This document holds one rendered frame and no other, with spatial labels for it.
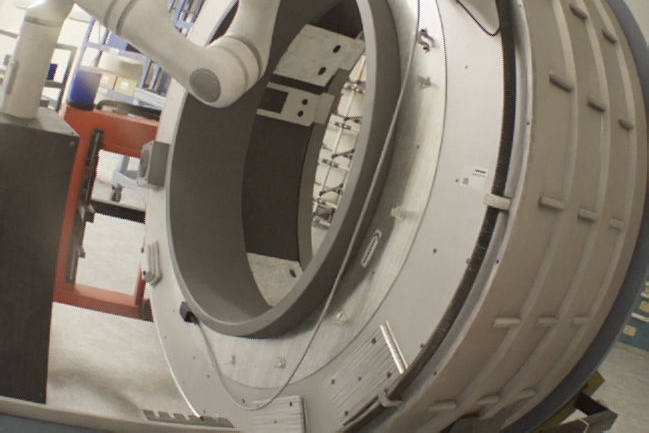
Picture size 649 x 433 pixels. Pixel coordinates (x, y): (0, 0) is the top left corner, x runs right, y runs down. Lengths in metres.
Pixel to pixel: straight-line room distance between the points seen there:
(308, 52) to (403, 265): 0.95
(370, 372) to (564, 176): 0.41
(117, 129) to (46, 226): 1.31
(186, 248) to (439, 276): 0.84
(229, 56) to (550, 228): 0.51
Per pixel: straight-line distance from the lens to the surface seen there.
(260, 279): 1.76
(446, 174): 0.98
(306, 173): 2.07
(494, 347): 1.01
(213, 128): 1.80
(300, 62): 1.87
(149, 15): 1.01
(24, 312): 1.23
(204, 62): 0.95
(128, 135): 2.45
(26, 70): 1.16
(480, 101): 0.96
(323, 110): 2.07
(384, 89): 1.08
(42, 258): 1.19
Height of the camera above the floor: 1.30
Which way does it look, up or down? 9 degrees down
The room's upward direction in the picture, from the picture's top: 18 degrees clockwise
